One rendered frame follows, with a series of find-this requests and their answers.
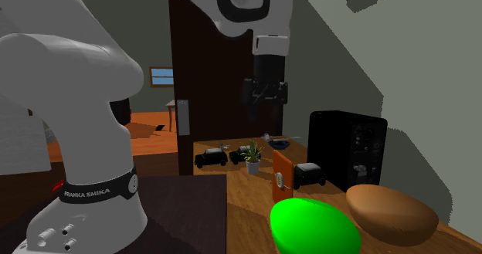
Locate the black toy car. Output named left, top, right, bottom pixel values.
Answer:
left=228, top=145, right=252, bottom=166
left=194, top=147, right=229, bottom=170
left=292, top=162, right=328, bottom=191

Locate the dark blue bowl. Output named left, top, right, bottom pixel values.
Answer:
left=267, top=139, right=292, bottom=151

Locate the orange flat box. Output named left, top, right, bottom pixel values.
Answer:
left=271, top=149, right=294, bottom=204

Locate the dark brown door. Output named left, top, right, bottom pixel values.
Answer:
left=167, top=0, right=286, bottom=176

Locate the small wooden side table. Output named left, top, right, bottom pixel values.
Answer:
left=165, top=99, right=178, bottom=134

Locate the black speaker box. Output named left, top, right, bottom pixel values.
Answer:
left=307, top=110, right=389, bottom=194

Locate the small potted green plant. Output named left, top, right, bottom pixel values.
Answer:
left=240, top=139, right=263, bottom=176

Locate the bright green egg-shaped object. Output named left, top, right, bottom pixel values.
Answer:
left=270, top=198, right=362, bottom=254

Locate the window with brown frame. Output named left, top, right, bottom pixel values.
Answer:
left=148, top=66, right=175, bottom=88

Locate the brown wooden bowl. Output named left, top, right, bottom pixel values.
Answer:
left=345, top=184, right=440, bottom=247

